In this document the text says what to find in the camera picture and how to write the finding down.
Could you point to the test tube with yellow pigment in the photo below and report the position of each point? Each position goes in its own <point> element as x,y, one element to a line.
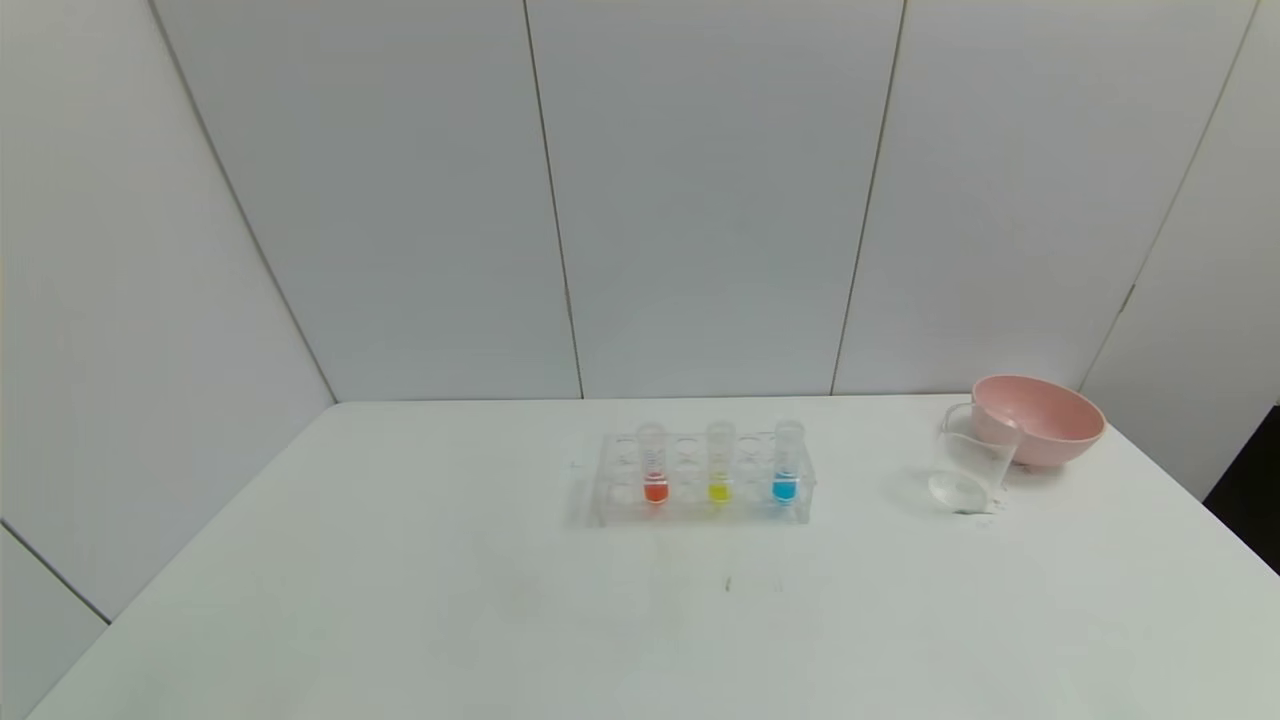
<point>719,491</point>

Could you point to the test tube with red pigment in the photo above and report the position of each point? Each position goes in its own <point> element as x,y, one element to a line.
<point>654,490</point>

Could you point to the clear glass beaker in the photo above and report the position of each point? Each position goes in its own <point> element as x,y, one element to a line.
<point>965,490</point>

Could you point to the test tube with blue pigment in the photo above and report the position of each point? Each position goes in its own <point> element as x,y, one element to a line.
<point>786,489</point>

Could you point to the clear acrylic test tube rack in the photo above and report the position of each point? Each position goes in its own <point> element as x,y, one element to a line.
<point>690,475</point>

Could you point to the pink plastic bowl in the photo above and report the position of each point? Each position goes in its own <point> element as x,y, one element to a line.
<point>1060,425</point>

